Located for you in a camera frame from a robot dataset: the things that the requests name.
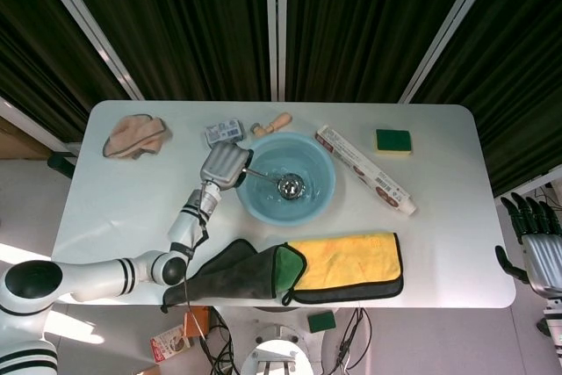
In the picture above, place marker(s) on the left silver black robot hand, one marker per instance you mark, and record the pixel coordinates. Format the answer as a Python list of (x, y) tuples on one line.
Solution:
[(221, 164)]

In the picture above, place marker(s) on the metal ladle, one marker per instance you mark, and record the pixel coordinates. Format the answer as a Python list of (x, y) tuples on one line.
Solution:
[(290, 186)]

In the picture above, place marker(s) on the light blue plastic basin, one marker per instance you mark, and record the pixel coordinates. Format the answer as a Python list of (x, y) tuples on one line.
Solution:
[(263, 212)]

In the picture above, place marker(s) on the grey green microfiber towel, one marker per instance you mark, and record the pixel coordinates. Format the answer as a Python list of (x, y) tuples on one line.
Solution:
[(228, 274)]

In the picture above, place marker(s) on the small white blue soap box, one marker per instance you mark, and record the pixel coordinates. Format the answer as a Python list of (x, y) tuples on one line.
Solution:
[(223, 131)]

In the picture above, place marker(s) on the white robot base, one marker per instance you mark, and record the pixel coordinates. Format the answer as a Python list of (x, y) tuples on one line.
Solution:
[(281, 348)]

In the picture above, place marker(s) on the dark curtain panel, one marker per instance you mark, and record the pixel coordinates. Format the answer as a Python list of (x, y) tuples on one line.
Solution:
[(184, 19), (518, 63), (360, 19), (35, 50)]

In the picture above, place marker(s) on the printed white red packet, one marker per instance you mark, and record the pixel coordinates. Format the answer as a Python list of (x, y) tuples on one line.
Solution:
[(169, 344)]

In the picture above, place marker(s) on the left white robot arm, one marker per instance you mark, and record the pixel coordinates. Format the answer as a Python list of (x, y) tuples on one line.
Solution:
[(96, 276)]

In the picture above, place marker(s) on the black table clamp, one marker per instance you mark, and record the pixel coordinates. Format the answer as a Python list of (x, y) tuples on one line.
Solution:
[(61, 165)]

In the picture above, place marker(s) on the brown cardboard box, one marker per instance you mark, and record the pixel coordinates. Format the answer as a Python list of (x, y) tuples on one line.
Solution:
[(17, 140)]

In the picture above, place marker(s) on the long white baking paper box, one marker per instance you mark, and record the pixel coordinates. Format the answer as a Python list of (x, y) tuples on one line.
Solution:
[(366, 170)]

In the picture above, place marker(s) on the yellow grey microfiber towel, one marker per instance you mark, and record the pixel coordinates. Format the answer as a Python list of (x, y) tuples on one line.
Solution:
[(347, 261)]

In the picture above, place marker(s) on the small orange box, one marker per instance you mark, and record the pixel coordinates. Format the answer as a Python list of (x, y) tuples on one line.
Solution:
[(195, 324)]

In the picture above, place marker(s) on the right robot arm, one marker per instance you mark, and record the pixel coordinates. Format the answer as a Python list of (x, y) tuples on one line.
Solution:
[(551, 313)]

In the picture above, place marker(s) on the yellow green scrub sponge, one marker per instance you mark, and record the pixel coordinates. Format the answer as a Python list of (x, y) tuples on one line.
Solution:
[(394, 140)]

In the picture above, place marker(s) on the pink cloth with grey trim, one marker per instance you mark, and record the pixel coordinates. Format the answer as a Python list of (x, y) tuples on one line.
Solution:
[(136, 133)]

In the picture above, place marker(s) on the white frame post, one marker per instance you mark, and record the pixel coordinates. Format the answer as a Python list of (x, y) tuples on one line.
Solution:
[(448, 28), (275, 23), (88, 23)]

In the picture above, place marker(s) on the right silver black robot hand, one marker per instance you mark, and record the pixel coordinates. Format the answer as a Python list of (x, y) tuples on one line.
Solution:
[(544, 256)]

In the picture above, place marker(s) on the green sponge on floor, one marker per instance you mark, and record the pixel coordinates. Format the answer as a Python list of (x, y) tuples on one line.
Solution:
[(322, 321)]

